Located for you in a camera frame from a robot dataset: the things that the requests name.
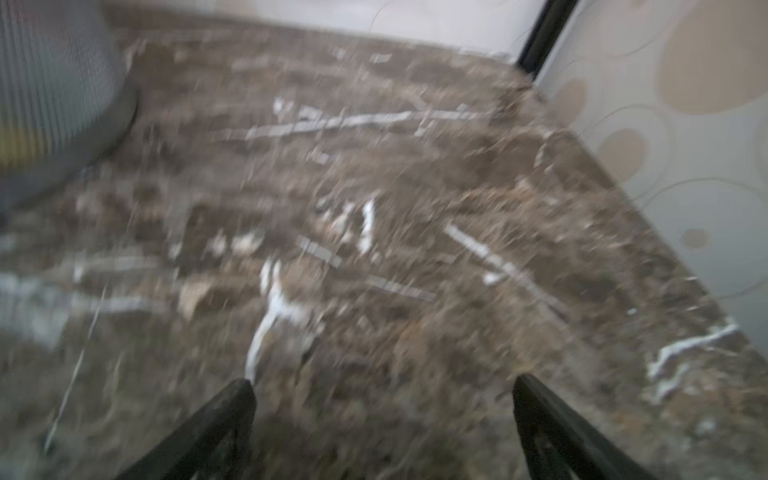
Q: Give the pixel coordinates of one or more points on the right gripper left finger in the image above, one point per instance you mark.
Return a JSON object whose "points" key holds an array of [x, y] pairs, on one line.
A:
{"points": [[218, 434]]}

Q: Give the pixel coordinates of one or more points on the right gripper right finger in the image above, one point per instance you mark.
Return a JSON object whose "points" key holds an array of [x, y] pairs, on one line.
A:
{"points": [[558, 443]]}

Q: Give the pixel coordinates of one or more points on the mesh bin with green liner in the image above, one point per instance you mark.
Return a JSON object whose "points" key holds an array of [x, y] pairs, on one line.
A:
{"points": [[66, 98]]}

